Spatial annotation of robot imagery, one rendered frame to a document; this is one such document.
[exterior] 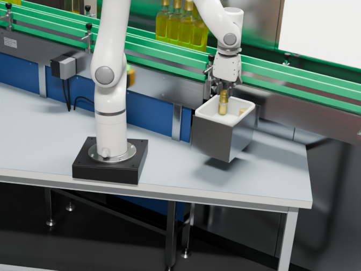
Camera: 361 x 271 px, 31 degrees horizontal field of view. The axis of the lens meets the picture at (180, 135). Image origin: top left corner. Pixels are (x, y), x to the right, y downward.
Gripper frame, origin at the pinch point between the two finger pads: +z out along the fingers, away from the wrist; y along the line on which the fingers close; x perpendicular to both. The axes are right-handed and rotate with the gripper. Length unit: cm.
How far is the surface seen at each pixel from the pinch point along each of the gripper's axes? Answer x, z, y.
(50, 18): -19, -3, 101
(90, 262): 3, 110, 63
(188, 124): -12.8, 26.2, 21.5
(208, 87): -10.9, 6.0, 12.5
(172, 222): -11, 78, 26
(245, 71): -22.7, 0.3, 2.1
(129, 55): -12, 2, 52
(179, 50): -19.9, -2.6, 32.0
